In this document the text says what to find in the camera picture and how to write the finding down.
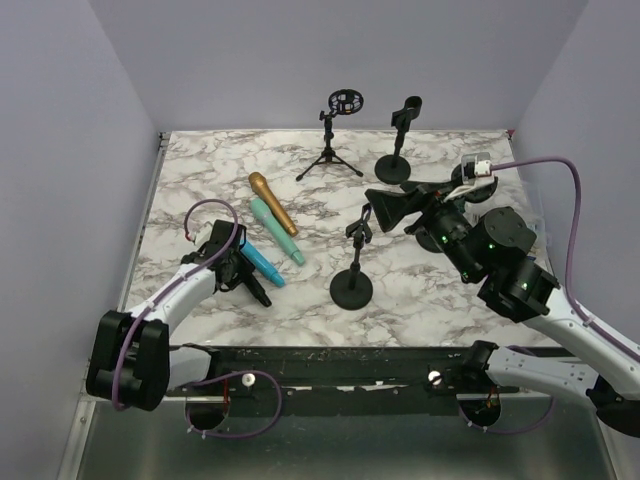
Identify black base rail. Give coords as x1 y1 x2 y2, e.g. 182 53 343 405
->
168 346 499 417

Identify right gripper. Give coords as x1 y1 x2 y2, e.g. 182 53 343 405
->
367 174 482 281

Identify black round-base clip stand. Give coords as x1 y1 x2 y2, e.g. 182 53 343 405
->
374 96 422 185

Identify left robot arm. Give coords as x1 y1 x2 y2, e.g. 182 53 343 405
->
85 220 249 411

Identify gold microphone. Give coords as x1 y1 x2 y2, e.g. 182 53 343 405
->
248 172 298 237

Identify clear plastic screw box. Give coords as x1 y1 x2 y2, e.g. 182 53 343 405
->
521 181 547 255

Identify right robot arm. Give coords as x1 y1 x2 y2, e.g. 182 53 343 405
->
365 184 639 437

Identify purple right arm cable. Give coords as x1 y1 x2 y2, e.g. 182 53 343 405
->
489 156 640 361

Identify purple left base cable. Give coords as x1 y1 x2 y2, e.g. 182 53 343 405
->
187 369 286 440

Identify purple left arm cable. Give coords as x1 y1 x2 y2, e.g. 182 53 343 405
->
111 198 239 412

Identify mint green microphone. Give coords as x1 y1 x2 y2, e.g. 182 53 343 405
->
250 198 305 266

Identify black tripod mic stand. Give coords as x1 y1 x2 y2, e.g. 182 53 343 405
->
296 89 364 182

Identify black microphone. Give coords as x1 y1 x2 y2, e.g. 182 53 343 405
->
243 274 272 307

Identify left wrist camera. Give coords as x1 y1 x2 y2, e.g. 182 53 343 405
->
193 222 213 248

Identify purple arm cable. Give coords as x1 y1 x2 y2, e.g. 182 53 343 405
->
489 156 640 361
111 198 239 412

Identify blue microphone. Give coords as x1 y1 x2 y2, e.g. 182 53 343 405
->
241 240 286 288

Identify black round-base shock-mount stand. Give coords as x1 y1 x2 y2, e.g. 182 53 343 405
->
416 164 498 253

